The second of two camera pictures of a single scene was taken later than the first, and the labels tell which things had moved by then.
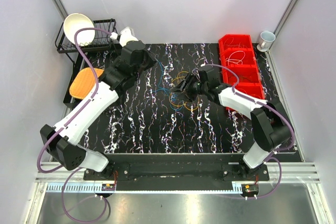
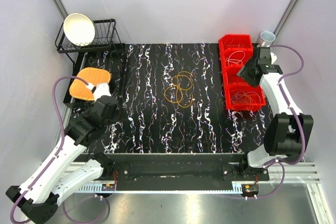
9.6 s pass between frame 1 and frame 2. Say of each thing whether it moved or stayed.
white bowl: stayed
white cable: stayed
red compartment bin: stayed
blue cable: moved
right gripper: moved
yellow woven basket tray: stayed
